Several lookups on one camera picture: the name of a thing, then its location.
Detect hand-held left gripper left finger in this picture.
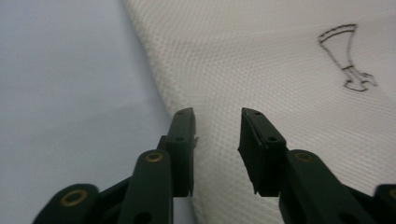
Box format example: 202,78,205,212
156,107,198,198

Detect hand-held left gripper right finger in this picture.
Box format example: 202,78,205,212
237,107,288,198

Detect cream mesh laundry bag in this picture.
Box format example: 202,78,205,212
121,0,396,224

